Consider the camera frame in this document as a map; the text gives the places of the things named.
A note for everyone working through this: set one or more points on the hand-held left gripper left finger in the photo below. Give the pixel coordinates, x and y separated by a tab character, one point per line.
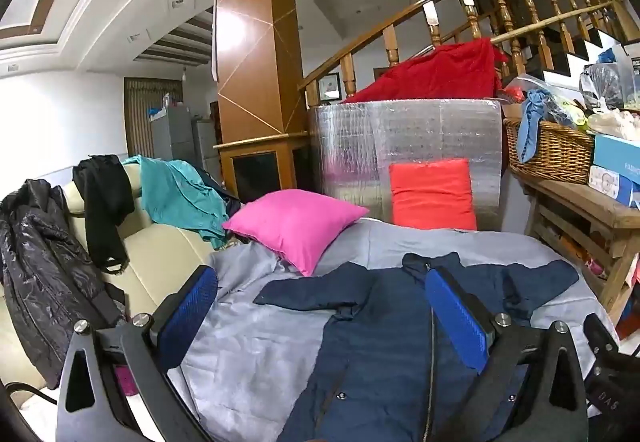
190	307

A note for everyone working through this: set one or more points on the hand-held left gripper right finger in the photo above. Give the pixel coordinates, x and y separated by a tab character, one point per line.
455	312

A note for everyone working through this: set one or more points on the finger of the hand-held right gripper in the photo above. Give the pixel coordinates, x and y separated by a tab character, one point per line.
600	334

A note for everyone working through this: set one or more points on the navy blue jacket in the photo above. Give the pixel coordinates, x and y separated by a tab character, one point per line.
380	347

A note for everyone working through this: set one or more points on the grey blanket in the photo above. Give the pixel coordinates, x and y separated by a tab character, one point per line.
250	337

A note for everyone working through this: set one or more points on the cream sofa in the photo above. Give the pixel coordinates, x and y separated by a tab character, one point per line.
150	252

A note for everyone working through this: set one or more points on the teal garment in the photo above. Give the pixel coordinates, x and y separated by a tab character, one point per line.
175	197

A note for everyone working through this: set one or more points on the dark navy garment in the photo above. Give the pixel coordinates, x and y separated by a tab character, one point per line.
225	197

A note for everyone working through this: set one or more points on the red-orange pillow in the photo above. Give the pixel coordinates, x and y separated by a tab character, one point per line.
432	194

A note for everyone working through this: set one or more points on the pink pillow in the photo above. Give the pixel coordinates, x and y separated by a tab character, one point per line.
295	227

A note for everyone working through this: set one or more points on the wooden table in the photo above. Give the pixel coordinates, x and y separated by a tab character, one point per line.
575	202

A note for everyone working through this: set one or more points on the black garment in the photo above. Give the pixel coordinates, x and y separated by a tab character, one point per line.
105	202

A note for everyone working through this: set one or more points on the black puffer jacket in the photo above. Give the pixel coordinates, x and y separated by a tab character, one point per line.
45	272

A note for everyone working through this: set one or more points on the white patterned tissue pack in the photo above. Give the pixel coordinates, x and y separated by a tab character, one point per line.
610	184

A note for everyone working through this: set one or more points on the grey refrigerator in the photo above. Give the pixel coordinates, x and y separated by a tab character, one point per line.
172	135

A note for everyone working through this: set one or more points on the blue cardboard box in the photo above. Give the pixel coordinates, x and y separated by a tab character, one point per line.
617	157

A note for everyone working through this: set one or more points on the silver foil insulation panel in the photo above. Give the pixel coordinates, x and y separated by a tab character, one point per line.
425	132

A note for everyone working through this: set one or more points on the wicker basket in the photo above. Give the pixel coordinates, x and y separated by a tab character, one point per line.
555	157

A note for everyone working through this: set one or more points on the brown slatted panel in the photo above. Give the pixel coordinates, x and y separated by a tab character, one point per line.
137	117

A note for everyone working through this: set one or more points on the light blue cloth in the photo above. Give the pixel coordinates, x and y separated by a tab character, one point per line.
530	127

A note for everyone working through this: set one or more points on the white plastic bag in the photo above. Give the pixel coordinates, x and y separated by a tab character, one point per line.
615	125

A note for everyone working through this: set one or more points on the red blanket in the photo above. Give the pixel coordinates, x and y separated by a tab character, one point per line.
440	72

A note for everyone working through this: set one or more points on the wooden column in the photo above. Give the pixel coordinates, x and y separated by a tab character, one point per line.
255	72

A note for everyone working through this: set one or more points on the clear plastic bag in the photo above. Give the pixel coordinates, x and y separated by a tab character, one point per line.
602	85

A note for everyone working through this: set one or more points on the framed picture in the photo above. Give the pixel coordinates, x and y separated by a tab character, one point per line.
329	88

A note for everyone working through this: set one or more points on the staircase steps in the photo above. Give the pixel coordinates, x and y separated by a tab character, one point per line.
575	55

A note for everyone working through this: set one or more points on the wooden stair railing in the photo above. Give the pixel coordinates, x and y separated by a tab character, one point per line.
400	20

